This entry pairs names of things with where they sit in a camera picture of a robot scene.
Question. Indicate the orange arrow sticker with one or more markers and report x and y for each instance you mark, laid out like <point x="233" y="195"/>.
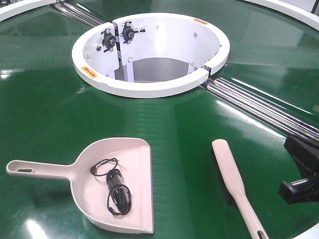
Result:
<point x="201" y="21"/>
<point x="90" y="72"/>

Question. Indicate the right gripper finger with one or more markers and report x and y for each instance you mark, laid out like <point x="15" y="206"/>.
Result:
<point x="301" y="191"/>
<point x="305" y="153"/>

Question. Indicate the right steel roller set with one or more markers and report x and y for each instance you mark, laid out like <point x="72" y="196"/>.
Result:
<point x="261" y="108"/>

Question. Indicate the orange arrow sticker front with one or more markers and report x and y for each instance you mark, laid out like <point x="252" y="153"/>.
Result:
<point x="90" y="72"/>

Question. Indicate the beige hand broom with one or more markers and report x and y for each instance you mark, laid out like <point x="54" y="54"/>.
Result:
<point x="235" y="186"/>

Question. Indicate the white outer rim right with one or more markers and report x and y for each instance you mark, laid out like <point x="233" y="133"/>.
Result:
<point x="290" y="10"/>

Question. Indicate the steel roller set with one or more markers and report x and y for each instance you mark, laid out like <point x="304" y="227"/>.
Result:
<point x="76" y="13"/>
<point x="261" y="108"/>

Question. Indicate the green conveyor belt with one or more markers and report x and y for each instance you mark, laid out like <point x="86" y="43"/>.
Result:
<point x="49" y="114"/>

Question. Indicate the white rim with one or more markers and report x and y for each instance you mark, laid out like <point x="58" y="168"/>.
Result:
<point x="290" y="10"/>
<point x="22" y="6"/>

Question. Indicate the orange arrow sticker back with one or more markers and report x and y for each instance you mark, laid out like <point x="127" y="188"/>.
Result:
<point x="201" y="21"/>

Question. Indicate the white outer rim left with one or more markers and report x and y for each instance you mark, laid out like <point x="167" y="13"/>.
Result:
<point x="22" y="6"/>

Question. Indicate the right black bearing mount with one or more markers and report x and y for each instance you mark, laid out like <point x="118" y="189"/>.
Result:
<point x="128" y="32"/>

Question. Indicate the left black bearing mount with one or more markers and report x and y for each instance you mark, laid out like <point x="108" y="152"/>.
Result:
<point x="109" y="40"/>

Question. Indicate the beige plastic dustpan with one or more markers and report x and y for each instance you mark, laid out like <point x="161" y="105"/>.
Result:
<point x="110" y="181"/>

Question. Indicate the black bearing mount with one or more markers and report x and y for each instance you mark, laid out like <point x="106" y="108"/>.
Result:
<point x="109" y="40"/>
<point x="128" y="32"/>

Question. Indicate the left steel roller set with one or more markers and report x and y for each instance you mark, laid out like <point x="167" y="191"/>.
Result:
<point x="76" y="13"/>

